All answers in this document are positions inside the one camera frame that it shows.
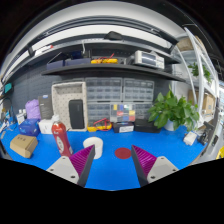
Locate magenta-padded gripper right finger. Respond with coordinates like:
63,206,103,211
130,144,180,188

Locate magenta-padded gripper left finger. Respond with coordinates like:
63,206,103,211
45,144,96,188

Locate red drink bottle white cap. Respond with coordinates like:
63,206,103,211
50,114,74,158

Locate white cup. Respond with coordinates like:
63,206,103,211
82,136,104,160

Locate flat round red coaster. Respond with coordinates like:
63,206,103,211
114,147,132,160

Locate black case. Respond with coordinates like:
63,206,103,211
133,119,162,134

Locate small white device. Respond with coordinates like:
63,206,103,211
182,130,198,147

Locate small white box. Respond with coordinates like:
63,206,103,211
38,119,54,135

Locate black box white label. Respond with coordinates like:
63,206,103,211
112,121,135,134

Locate yellow red clamp meter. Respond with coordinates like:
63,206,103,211
87,117,113,133

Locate black rectangular speaker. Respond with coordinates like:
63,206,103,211
68,99,86,130

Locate brown cardboard box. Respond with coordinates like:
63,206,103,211
9,134,39,159

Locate green potted plant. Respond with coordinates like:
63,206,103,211
147,86,201,132

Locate white pegboard panel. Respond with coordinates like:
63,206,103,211
51,81,88,132

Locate purple plastic bag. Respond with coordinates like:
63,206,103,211
24,98,42,121

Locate grey drawer organizer cabinets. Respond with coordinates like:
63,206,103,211
84,76,156,126

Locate white shelf rack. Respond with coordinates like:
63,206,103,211
173,27,221,124

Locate dark wall shelf with items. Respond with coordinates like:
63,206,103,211
27,31,186,83

